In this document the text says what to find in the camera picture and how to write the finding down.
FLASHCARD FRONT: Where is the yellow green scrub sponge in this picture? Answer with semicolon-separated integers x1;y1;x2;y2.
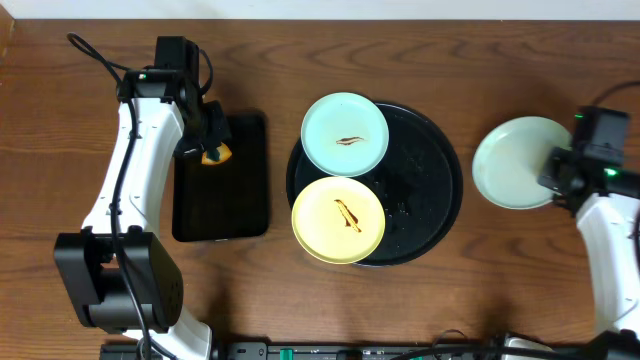
201;142;232;166

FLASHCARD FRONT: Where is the yellow plate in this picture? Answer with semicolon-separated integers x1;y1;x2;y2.
291;177;386;264

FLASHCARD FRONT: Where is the pale green plate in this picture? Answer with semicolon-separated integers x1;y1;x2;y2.
472;116;571;210

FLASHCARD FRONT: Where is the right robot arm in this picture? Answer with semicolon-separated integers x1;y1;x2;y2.
537;106;639;359

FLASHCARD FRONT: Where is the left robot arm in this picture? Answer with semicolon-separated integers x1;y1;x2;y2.
54;32;230;359

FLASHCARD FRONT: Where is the black rectangular tray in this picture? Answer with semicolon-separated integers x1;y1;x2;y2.
172;112;270;242

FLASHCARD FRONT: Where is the black round tray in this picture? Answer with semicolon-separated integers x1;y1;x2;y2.
287;102;463;266

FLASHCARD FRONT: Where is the light blue plate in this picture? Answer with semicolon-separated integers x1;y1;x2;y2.
300;92;390;177

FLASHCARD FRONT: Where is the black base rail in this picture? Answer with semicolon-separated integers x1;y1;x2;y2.
98;339;596;360

